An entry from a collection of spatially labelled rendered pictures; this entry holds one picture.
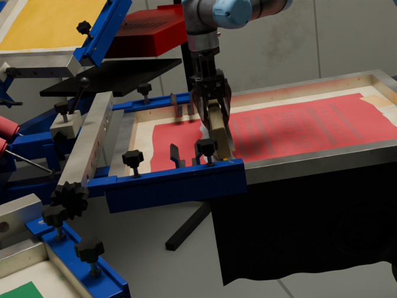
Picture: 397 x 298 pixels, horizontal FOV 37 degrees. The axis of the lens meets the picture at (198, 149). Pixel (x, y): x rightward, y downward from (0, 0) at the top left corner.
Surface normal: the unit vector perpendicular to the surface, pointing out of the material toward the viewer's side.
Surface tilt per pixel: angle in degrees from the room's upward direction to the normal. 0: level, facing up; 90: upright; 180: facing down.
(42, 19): 32
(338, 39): 90
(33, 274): 0
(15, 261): 90
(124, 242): 0
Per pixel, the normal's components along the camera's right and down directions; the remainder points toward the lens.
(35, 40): -0.37, -0.57
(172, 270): -0.15, -0.92
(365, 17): 0.29, 0.31
